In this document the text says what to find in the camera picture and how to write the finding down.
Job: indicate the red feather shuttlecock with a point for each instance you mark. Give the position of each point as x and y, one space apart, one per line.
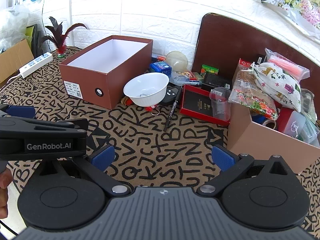
61 43

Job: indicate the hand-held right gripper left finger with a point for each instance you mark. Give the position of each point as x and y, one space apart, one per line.
103 158

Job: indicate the red carabiner hook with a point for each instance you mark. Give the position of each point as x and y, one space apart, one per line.
153 110

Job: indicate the white bowl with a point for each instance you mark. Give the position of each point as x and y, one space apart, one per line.
147 87

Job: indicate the plain cardboard box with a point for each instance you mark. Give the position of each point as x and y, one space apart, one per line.
12 60

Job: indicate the colourful card box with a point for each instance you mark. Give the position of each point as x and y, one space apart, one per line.
183 74

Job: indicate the letter-print tablecloth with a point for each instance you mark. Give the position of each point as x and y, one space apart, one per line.
150 155

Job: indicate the cardboard box of sundries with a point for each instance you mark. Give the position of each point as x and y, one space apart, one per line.
250 140

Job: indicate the small black box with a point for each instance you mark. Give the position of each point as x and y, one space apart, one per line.
261 58

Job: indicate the white power strip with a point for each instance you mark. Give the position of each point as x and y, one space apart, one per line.
35 63

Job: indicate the black marker pen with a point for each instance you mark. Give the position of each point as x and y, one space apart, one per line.
172 112

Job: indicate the floral curtain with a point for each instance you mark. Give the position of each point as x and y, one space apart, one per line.
292 2

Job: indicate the clear plastic case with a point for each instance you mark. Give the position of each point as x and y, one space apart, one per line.
295 125

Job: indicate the tape roll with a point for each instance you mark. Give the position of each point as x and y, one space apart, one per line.
269 123

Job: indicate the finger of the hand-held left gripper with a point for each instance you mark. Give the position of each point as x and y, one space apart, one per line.
21 111

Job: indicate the clear plastic cup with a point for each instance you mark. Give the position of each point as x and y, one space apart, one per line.
220 105

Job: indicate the green small box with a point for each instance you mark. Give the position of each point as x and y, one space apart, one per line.
209 69

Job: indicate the black cardboard box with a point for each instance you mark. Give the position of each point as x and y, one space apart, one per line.
216 82

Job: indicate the small red box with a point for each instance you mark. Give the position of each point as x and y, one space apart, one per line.
246 62

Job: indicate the white plastic bag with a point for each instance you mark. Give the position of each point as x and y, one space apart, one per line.
12 25

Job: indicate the red and blue card box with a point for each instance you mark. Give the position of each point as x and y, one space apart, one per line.
158 57

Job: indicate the black smiley face remote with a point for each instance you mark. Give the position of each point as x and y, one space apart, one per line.
172 92

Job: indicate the zip bag of pink straws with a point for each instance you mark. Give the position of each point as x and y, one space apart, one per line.
287 63

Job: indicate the dark brown wooden board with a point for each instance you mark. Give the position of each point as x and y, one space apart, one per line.
225 42

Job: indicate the brown shoe box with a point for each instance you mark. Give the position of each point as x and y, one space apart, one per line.
87 80

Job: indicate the cream round bulb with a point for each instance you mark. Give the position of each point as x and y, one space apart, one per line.
177 60

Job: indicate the pale green box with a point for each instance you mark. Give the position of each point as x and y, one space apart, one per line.
197 76

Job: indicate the clear bag colourful contents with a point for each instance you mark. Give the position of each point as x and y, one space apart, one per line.
250 95

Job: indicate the red gift box black insert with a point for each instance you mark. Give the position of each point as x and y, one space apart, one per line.
195 102

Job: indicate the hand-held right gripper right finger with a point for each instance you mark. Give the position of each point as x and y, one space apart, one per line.
223 158

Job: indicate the person's left hand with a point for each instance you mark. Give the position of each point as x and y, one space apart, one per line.
4 180

